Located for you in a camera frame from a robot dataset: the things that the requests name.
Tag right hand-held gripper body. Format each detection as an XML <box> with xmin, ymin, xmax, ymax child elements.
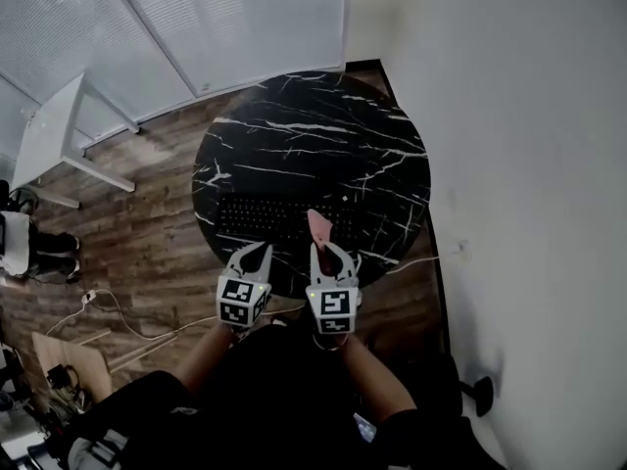
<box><xmin>306</xmin><ymin>276</ymin><xmax>363</xmax><ymax>337</ymax></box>

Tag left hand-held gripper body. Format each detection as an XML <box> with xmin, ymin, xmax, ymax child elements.
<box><xmin>216</xmin><ymin>273</ymin><xmax>272</xmax><ymax>332</ymax></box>

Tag pink cloth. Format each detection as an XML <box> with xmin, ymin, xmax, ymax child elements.
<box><xmin>307</xmin><ymin>208</ymin><xmax>335</xmax><ymax>274</ymax></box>

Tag black keyboard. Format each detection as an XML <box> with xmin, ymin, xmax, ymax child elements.
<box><xmin>215</xmin><ymin>194</ymin><xmax>360</xmax><ymax>242</ymax></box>

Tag person's left forearm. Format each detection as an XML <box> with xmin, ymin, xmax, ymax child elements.
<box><xmin>173</xmin><ymin>322</ymin><xmax>234</xmax><ymax>397</ymax></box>

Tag person's right forearm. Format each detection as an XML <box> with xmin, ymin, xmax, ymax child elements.
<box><xmin>337</xmin><ymin>333</ymin><xmax>418</xmax><ymax>423</ymax></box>

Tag person's black clothing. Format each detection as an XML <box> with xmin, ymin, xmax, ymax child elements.
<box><xmin>48</xmin><ymin>320</ymin><xmax>506</xmax><ymax>470</ymax></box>

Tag small white clipped device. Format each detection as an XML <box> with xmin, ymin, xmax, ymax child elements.
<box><xmin>353</xmin><ymin>412</ymin><xmax>378</xmax><ymax>443</ymax></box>

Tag black office chair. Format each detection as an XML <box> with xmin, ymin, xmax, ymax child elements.
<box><xmin>370</xmin><ymin>353</ymin><xmax>497</xmax><ymax>470</ymax></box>

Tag light wooden table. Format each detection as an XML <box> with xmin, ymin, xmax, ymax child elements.
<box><xmin>31</xmin><ymin>329</ymin><xmax>178</xmax><ymax>406</ymax></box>

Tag white desk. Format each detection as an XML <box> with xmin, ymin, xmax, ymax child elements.
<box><xmin>11</xmin><ymin>70</ymin><xmax>141</xmax><ymax>211</ymax></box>

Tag white framed glass partition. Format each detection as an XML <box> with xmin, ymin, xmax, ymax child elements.
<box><xmin>0</xmin><ymin>0</ymin><xmax>352</xmax><ymax>166</ymax></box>

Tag thin white gripper cable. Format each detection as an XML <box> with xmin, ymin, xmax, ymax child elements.
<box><xmin>313</xmin><ymin>333</ymin><xmax>350</xmax><ymax>353</ymax></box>

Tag long white cable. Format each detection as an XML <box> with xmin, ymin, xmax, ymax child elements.
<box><xmin>91</xmin><ymin>255</ymin><xmax>442</xmax><ymax>343</ymax></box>

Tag black devices with cables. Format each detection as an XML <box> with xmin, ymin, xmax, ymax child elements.
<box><xmin>42</xmin><ymin>363</ymin><xmax>90</xmax><ymax>411</ymax></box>

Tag grey strapped bag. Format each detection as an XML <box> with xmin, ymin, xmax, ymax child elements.
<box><xmin>66</xmin><ymin>428</ymin><xmax>131</xmax><ymax>470</ymax></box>

